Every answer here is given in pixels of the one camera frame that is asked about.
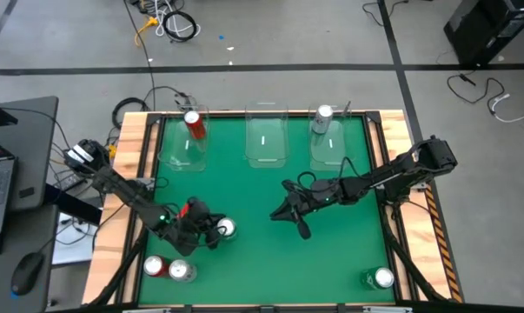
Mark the black computer mouse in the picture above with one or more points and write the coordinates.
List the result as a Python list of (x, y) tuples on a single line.
[(27, 274)]

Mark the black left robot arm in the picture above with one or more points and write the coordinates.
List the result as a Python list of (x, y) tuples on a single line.
[(127, 191)]

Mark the black computer tower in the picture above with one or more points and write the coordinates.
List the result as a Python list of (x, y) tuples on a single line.
[(492, 30)]

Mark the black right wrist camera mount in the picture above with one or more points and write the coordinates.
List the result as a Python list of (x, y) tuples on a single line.
[(304, 230)]

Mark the yellow black hazard tape strip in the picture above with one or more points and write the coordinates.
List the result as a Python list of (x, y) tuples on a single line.
[(441, 243)]

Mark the black power adapter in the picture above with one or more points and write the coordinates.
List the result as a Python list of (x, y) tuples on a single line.
[(73, 180)]

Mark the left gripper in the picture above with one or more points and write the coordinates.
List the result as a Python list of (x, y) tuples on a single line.
[(198, 226)]

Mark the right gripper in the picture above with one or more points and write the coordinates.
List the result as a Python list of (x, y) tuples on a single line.
[(309, 201)]

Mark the black support bar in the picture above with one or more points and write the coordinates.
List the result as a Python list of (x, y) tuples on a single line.
[(70, 204)]

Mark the green Sprite can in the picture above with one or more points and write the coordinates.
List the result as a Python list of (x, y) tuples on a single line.
[(381, 278), (227, 227)]

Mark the black table-level camera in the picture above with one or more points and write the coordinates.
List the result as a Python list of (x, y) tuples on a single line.
[(267, 309)]

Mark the red left wrist camera mount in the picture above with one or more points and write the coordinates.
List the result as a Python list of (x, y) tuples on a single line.
[(184, 210)]

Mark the green table mat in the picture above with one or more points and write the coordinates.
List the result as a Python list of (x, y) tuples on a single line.
[(266, 278)]

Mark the red Coke can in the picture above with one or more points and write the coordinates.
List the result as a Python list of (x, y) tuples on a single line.
[(196, 128), (154, 266)]

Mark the white paper sheet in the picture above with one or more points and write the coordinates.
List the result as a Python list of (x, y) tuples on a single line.
[(77, 248)]

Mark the small black rectangular device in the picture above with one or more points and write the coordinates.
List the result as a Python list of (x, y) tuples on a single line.
[(27, 192)]

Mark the grey rounded side table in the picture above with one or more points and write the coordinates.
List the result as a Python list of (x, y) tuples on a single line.
[(35, 143)]

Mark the clear plastic bin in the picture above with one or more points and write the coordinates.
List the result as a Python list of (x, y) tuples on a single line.
[(174, 152), (335, 152), (266, 148)]

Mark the grey metal rod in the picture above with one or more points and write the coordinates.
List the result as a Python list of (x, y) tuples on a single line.
[(346, 108)]

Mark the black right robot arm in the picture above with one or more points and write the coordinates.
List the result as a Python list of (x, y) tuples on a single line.
[(400, 174)]

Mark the grey metal bracket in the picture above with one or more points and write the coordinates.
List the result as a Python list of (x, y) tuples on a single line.
[(146, 310), (387, 309)]

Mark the silver Diet Coke can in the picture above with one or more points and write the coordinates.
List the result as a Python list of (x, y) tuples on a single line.
[(181, 270), (322, 119)]

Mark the grey metal clamp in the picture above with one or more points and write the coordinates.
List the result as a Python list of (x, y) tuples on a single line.
[(186, 105)]

